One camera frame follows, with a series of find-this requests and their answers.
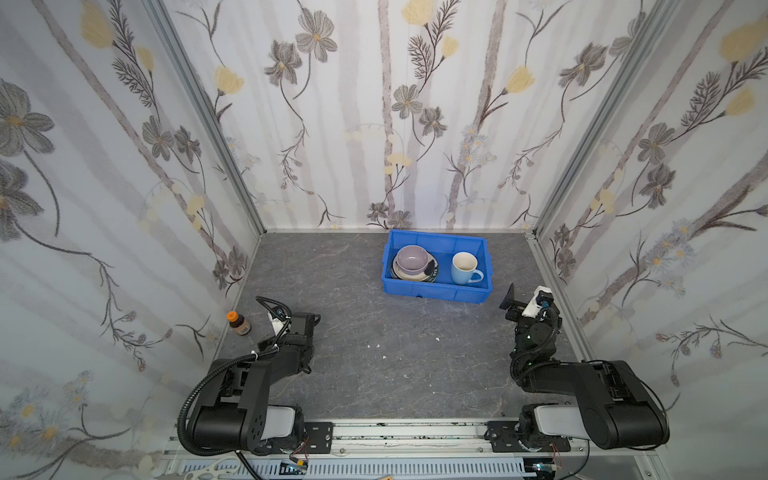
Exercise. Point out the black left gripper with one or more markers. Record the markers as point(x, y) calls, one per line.
point(300, 327)

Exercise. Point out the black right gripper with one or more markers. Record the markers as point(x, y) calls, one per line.
point(522, 313)

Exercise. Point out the light blue mug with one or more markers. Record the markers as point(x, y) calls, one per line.
point(464, 269)

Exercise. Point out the green patterned small plate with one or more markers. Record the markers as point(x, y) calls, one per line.
point(433, 273)

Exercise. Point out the purple bowl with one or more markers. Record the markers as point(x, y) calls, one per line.
point(412, 259)

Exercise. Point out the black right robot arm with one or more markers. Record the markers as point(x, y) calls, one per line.
point(613, 407)

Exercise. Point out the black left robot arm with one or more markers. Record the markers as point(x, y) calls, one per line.
point(229, 410)

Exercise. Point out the blue plastic bin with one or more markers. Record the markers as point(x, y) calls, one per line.
point(442, 247)

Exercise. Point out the brown bottle orange cap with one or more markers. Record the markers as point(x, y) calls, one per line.
point(238, 323)

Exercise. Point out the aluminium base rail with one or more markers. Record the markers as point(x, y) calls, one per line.
point(417, 449)

